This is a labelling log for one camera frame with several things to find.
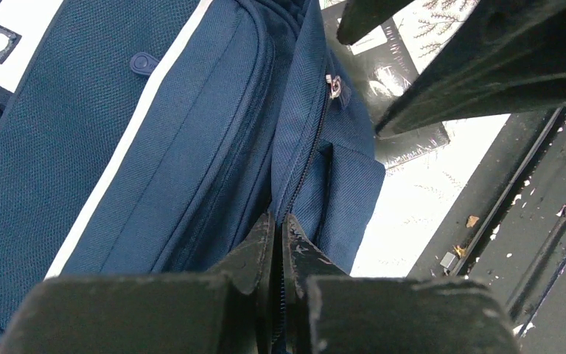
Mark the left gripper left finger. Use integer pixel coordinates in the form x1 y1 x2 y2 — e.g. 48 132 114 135
0 213 275 353

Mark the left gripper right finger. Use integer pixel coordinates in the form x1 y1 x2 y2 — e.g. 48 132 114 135
282 215 520 353

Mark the floral table cloth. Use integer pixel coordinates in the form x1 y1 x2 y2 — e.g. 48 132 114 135
319 0 511 279

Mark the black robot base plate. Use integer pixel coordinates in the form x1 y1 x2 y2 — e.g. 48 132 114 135
409 108 566 353

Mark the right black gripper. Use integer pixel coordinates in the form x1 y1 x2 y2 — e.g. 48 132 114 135
337 0 566 138

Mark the navy blue student backpack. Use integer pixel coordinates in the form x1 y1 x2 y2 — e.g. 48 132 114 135
0 1 385 338

